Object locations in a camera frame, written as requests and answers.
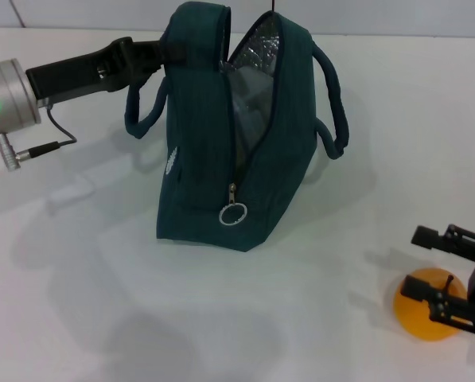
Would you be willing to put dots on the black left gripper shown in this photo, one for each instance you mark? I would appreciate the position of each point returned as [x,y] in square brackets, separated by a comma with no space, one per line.
[82,73]

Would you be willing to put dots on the dark teal insulated lunch bag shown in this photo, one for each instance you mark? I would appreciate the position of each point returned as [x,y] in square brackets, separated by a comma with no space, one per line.
[197,159]

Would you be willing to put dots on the orange pear with brown stem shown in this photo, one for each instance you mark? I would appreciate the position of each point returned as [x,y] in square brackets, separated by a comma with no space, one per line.
[416,314]

